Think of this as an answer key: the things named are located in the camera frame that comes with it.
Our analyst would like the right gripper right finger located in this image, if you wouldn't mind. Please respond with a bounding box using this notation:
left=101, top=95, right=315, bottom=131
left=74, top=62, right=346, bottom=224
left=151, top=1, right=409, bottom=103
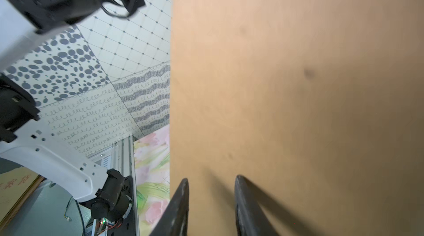
left=235, top=175, right=278, bottom=236

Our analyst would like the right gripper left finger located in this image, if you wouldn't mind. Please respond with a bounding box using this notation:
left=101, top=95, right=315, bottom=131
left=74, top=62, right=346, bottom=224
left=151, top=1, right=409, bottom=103
left=150, top=178, right=189, bottom=236

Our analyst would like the brown kraft file bag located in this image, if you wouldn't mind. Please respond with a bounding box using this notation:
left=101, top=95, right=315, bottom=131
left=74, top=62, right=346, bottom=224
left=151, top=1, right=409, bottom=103
left=170, top=0, right=424, bottom=236

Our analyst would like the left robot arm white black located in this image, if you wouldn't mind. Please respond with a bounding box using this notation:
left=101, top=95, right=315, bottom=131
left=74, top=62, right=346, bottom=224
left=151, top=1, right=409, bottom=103
left=1, top=0, right=172, bottom=223

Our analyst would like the floral table mat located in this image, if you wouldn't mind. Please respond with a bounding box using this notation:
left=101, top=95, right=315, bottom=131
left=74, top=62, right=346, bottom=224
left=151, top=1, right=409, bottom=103
left=134, top=125, right=170, bottom=236

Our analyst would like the aluminium mounting rail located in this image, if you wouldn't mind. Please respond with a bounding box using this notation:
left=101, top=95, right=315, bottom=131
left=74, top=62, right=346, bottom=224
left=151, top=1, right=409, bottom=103
left=88, top=136, right=139, bottom=236

